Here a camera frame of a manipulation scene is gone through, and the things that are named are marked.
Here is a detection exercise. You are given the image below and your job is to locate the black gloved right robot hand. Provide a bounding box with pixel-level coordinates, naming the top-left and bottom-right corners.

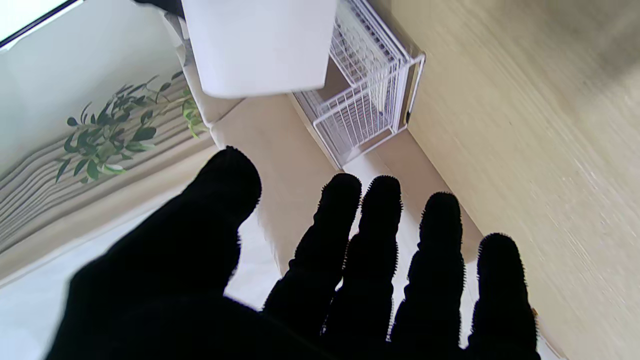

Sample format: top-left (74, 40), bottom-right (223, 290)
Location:
top-left (132, 0), bottom-right (186, 20)

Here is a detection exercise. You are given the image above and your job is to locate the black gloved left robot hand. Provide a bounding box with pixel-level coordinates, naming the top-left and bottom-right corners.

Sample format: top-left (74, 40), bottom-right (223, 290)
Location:
top-left (45, 146), bottom-right (542, 360)

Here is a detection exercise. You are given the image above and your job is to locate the blue striped mouse pad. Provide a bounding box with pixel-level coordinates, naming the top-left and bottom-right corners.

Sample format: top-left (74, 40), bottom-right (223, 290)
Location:
top-left (181, 0), bottom-right (339, 99)

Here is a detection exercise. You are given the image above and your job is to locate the tall green leafy plant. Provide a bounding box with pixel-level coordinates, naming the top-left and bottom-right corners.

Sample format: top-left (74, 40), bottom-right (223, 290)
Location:
top-left (55, 70), bottom-right (208, 185)

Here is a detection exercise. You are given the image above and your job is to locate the beige sectional sofa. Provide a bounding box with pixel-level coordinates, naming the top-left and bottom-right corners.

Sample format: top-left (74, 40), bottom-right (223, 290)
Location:
top-left (0, 10), bottom-right (566, 360)

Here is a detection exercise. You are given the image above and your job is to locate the beige pleated curtain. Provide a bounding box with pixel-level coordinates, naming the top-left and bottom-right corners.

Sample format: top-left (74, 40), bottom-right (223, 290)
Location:
top-left (0, 75), bottom-right (216, 256)

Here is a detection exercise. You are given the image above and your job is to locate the wood top wire organizer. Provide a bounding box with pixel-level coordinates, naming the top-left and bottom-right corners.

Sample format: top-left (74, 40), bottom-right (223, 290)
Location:
top-left (292, 0), bottom-right (427, 170)

